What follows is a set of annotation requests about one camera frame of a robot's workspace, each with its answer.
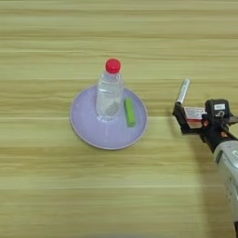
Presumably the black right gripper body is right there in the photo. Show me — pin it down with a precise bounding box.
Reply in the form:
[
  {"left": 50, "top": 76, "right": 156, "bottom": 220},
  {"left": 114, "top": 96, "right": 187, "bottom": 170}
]
[{"left": 199, "top": 113, "right": 238, "bottom": 153}]

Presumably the small red white card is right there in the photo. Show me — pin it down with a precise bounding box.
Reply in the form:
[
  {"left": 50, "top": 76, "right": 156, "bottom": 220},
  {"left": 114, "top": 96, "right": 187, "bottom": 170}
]
[{"left": 183, "top": 106, "right": 208, "bottom": 129}]

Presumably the silver marker black cap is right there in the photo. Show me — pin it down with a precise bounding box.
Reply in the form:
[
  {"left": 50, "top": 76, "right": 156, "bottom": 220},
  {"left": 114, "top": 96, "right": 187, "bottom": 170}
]
[{"left": 175, "top": 78, "right": 191, "bottom": 106}]

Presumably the green rectangular block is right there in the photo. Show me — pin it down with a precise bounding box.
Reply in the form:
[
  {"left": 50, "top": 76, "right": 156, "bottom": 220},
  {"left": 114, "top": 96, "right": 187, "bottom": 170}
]
[{"left": 124, "top": 97, "right": 137, "bottom": 128}]

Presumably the clear bottle red cap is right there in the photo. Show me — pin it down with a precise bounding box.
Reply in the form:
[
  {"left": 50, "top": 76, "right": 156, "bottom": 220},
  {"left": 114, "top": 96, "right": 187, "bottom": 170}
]
[{"left": 95, "top": 58, "right": 125, "bottom": 122}]

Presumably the round purple plate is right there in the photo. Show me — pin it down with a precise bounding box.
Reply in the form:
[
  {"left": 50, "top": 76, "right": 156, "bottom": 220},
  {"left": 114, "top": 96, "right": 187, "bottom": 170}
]
[{"left": 69, "top": 85, "right": 149, "bottom": 151}]

